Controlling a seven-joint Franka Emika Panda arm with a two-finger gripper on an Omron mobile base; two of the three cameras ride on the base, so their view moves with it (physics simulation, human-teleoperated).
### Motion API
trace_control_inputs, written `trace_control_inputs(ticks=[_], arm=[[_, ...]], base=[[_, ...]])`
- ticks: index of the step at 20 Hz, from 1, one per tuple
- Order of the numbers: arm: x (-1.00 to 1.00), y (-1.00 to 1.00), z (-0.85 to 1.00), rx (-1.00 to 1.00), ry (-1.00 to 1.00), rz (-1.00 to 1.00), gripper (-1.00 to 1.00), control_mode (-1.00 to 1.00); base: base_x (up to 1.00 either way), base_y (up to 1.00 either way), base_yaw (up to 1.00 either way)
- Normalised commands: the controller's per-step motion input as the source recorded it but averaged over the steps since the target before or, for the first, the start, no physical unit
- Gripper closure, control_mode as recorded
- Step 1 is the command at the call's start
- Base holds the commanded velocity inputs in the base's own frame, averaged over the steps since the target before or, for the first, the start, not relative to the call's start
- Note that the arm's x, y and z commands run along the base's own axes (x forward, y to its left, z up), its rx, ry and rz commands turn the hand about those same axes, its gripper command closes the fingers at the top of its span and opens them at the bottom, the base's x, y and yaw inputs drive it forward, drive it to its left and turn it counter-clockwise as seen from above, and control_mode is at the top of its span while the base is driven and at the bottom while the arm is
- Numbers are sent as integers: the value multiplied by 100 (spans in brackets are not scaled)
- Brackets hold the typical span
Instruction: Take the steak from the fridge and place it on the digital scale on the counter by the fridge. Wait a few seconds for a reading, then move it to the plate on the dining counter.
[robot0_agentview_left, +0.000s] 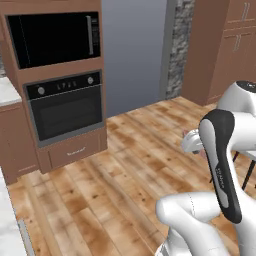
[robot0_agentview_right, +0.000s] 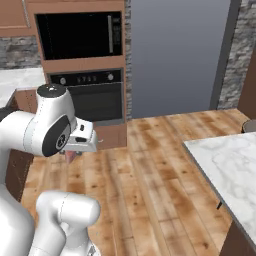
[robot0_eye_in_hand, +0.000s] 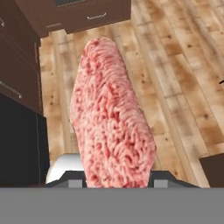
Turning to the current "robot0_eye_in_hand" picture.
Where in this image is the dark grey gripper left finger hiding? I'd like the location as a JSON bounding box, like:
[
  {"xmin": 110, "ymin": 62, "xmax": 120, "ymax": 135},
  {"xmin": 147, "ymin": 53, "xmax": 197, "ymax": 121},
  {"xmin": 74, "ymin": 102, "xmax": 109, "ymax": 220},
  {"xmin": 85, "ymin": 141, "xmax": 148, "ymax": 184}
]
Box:
[{"xmin": 44, "ymin": 170, "xmax": 88, "ymax": 189}]

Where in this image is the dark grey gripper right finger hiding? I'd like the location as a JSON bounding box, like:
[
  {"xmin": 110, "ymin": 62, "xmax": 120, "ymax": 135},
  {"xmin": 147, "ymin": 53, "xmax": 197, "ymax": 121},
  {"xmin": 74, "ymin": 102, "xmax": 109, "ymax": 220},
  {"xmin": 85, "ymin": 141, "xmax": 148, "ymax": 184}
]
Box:
[{"xmin": 150, "ymin": 170, "xmax": 200, "ymax": 189}]

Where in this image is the pink raw steak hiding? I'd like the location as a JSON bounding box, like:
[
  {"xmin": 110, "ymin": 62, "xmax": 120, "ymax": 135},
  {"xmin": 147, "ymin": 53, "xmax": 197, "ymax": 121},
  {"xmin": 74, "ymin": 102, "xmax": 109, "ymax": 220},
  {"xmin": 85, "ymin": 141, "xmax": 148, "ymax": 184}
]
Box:
[{"xmin": 69, "ymin": 36, "xmax": 158, "ymax": 189}]

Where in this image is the white rounded object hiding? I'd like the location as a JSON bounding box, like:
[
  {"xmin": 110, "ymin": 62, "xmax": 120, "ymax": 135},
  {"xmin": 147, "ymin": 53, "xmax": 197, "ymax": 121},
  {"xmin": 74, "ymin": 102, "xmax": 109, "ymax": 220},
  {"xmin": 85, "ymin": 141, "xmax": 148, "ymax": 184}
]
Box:
[{"xmin": 45, "ymin": 153, "xmax": 85, "ymax": 186}]

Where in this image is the dark brown cabinet corner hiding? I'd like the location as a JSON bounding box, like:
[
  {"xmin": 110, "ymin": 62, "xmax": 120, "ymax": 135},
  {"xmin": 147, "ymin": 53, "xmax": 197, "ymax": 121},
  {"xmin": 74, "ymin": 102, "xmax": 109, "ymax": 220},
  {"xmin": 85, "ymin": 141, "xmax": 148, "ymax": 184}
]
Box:
[{"xmin": 199, "ymin": 152, "xmax": 224, "ymax": 189}]

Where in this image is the black appliance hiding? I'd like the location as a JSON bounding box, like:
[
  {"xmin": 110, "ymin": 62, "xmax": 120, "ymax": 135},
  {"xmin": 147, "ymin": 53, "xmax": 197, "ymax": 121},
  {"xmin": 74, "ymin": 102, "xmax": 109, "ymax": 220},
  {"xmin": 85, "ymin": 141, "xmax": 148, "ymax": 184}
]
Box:
[{"xmin": 0, "ymin": 92, "xmax": 51, "ymax": 189}]

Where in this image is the dark brown cabinet run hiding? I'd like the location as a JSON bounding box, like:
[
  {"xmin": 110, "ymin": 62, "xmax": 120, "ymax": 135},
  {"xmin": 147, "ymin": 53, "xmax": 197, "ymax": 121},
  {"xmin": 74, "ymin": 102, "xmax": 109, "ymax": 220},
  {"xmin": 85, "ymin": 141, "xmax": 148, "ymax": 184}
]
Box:
[{"xmin": 0, "ymin": 0, "xmax": 58, "ymax": 116}]

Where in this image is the dark brown drawer front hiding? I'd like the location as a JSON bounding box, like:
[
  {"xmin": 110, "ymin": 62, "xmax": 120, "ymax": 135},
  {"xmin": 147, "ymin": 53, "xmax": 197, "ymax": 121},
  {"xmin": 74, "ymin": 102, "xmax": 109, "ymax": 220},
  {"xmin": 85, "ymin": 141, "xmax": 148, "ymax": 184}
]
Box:
[{"xmin": 53, "ymin": 0, "xmax": 132, "ymax": 35}]

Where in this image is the silver cabinet handle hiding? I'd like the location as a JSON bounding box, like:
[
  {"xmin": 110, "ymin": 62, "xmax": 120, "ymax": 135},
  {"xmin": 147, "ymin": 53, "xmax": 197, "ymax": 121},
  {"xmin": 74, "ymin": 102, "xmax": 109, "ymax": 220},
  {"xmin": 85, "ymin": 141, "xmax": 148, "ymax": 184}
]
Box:
[{"xmin": 0, "ymin": 80, "xmax": 23, "ymax": 100}]

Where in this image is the silver drawer handle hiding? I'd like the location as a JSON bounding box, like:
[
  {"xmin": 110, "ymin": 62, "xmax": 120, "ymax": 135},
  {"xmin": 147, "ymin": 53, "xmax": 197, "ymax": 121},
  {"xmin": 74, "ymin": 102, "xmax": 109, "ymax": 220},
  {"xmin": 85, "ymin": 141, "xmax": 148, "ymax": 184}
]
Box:
[{"xmin": 86, "ymin": 11, "xmax": 108, "ymax": 21}]

